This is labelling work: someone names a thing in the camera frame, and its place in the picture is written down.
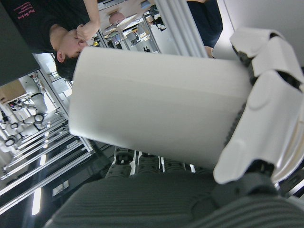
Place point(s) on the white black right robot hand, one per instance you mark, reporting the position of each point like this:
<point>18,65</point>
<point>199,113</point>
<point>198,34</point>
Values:
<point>154,204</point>

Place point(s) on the white paper cup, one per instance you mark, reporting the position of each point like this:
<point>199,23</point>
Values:
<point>154,102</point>

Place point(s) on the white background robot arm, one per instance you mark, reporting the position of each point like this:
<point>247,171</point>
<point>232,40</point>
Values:
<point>35,102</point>

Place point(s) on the brown cardboard box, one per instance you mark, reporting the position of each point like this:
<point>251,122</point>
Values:
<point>10,91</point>

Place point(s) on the person in navy shirt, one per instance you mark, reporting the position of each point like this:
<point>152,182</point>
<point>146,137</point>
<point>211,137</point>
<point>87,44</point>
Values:
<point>206,21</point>

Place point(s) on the person in black shirt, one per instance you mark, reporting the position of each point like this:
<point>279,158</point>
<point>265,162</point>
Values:
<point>42,23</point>

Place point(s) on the black Huawei monitor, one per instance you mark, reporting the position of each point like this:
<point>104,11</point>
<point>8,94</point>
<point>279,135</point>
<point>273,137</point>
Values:
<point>14,42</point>

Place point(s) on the aluminium profile frame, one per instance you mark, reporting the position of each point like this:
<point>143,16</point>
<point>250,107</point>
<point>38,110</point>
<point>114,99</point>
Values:
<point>180,26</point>
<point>47,147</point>

